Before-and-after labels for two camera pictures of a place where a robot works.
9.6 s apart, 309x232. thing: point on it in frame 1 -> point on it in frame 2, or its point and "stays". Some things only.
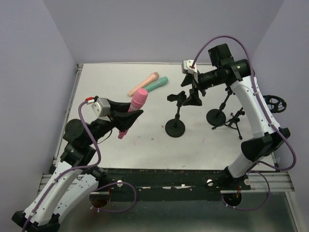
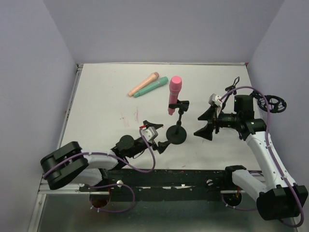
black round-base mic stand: x=175 y=127 -> x=177 y=134
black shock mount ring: x=275 y=104 stays
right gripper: x=194 y=85 -> x=213 y=122
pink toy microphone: x=138 y=100 -> x=175 y=85
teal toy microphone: x=162 y=80 stays
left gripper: x=112 y=115 -> x=154 y=139
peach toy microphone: x=154 y=76 stays
